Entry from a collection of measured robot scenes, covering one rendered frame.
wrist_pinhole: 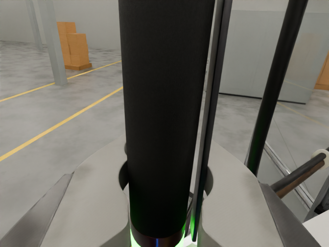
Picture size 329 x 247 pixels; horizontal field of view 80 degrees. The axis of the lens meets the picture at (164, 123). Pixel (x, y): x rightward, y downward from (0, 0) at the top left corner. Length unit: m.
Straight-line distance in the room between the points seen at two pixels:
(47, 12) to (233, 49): 4.68
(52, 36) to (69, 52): 2.35
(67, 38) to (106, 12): 6.13
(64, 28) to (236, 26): 5.73
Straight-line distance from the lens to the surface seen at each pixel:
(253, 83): 5.74
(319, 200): 0.91
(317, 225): 0.66
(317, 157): 0.37
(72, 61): 8.49
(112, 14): 13.97
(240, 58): 5.58
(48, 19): 6.23
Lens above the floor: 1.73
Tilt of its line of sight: 27 degrees down
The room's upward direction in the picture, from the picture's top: 3 degrees clockwise
